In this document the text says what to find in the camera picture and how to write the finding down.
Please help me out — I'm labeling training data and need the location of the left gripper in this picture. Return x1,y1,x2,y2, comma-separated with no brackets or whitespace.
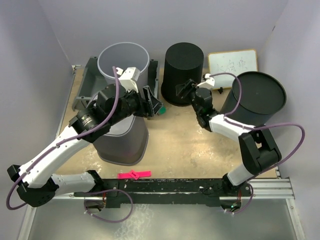
108,85,163,127

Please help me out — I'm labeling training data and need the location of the black round bin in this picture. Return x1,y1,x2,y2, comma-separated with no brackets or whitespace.
161,42,204,107

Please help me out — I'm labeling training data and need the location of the grey ribbed square bin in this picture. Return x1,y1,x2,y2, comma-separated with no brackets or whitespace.
86,89,150,167

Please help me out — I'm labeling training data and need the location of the dark blue round bin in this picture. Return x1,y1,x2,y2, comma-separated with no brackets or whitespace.
228,71,287,126

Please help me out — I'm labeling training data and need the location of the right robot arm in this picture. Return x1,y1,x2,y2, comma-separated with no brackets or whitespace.
175,79,282,196

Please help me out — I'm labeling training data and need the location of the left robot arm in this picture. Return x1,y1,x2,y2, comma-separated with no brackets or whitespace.
7,84,163,207

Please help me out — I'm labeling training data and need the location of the green small block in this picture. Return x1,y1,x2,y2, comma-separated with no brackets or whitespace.
158,106,166,115

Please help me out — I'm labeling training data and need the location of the small whiteboard on stand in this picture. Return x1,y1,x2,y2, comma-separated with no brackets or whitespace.
207,49,258,76

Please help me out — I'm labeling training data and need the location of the light grey round bin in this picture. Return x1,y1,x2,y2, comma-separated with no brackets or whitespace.
97,42,150,89

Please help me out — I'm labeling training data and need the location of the grey plastic crate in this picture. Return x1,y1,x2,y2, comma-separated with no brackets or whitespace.
72,56,159,112

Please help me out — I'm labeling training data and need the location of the pink plastic clip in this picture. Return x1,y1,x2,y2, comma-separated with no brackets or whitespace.
117,170,152,180

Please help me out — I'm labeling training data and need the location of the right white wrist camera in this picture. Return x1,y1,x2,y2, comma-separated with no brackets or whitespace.
196,73,215,90

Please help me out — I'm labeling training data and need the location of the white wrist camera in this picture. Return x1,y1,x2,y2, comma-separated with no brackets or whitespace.
115,67,141,93
196,73,215,90

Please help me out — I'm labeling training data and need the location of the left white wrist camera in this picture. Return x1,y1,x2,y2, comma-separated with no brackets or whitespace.
115,67,141,93

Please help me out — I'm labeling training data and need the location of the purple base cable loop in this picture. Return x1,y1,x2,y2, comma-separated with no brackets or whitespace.
83,187,135,224

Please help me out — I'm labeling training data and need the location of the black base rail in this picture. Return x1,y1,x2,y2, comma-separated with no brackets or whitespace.
74,178,252,208

